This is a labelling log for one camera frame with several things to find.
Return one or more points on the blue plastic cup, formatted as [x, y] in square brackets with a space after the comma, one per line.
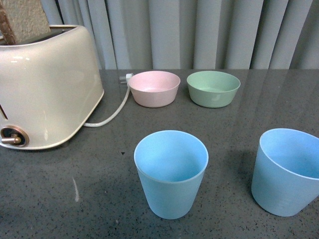
[286, 172]
[170, 165]

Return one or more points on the pink plastic bowl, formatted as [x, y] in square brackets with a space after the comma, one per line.
[154, 89]

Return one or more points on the grey pleated curtain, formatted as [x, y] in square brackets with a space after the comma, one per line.
[196, 34]

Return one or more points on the cream two-slot toaster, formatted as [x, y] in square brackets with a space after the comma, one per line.
[48, 88]

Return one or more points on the slice of toast bread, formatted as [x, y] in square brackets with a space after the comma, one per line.
[22, 21]

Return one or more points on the green plastic bowl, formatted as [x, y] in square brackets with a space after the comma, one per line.
[212, 89]

